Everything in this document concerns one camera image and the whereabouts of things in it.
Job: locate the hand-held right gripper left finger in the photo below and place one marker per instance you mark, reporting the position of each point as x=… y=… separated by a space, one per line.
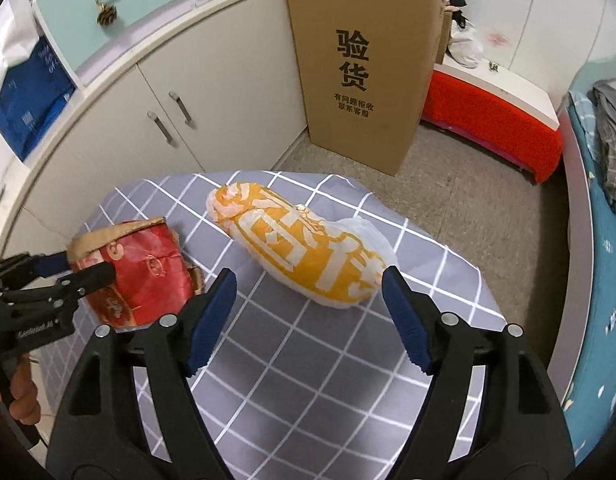
x=213 y=320

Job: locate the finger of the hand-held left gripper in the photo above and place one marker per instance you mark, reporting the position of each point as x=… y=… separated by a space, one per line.
x=88 y=282
x=50 y=265

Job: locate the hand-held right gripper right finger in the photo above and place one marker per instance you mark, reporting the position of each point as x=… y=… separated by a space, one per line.
x=408 y=320

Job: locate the red paper bag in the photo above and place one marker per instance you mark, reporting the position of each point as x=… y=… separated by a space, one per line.
x=148 y=280

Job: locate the orange plastic bag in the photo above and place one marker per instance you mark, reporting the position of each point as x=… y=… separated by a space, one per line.
x=288 y=240

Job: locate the person's left hand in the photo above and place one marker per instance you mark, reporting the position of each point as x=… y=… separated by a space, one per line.
x=25 y=395

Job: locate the grey checked tablecloth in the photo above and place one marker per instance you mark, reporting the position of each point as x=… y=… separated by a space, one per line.
x=298 y=340

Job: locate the cream cabinet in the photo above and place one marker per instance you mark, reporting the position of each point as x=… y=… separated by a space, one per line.
x=113 y=125

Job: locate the blue bag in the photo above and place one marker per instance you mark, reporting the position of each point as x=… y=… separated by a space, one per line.
x=28 y=105

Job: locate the bed with teal sheet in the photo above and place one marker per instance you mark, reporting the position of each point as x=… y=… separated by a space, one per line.
x=598 y=310

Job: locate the red covered bench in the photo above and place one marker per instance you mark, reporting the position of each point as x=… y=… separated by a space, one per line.
x=488 y=130

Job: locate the white plastic bag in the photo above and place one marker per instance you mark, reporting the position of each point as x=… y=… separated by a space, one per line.
x=10 y=50

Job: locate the mint green drawer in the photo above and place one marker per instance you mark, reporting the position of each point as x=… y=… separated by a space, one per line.
x=138 y=25

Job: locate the pine cone ornament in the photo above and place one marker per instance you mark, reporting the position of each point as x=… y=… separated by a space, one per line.
x=107 y=14

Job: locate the grey plaid cloth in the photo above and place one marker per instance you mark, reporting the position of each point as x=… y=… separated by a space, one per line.
x=613 y=150

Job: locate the tall cardboard box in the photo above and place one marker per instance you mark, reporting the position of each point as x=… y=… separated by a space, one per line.
x=358 y=35

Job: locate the black and white clothes pile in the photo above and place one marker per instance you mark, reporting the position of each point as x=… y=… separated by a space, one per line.
x=463 y=35

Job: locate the pink butterfly wall sticker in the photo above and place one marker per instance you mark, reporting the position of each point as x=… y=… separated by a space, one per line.
x=498 y=38

